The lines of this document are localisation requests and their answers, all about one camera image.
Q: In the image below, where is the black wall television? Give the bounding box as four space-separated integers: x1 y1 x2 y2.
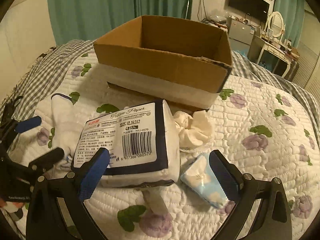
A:
228 0 270 23

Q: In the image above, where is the grey checked blanket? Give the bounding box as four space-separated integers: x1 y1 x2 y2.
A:
1 40 94 120

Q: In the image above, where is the grey mini fridge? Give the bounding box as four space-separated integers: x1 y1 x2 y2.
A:
228 18 254 45

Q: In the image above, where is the white dressing table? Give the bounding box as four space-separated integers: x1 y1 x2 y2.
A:
247 35 299 81

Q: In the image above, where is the narrow teal curtain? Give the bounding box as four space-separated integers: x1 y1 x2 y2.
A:
274 0 305 48

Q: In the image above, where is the white scrunchie cloth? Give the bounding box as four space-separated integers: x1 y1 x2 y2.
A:
173 110 214 152

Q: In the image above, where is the white upright pole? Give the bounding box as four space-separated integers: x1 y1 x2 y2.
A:
185 0 190 19

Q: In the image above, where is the white oval vanity mirror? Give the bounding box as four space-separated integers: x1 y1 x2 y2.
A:
267 11 285 38

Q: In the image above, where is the large teal curtain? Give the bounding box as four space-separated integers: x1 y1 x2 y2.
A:
48 0 192 45

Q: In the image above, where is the large tissue paper pack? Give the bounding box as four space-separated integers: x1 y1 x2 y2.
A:
72 100 180 187

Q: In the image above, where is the white and green plush toy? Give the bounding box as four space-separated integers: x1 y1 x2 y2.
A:
15 93 89 173

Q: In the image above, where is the small blue tissue packet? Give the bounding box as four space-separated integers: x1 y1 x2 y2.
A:
180 153 229 209

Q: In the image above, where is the brown cardboard box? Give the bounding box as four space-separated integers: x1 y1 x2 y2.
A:
94 15 232 109

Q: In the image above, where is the white sliding wardrobe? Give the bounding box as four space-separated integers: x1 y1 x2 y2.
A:
292 10 320 95

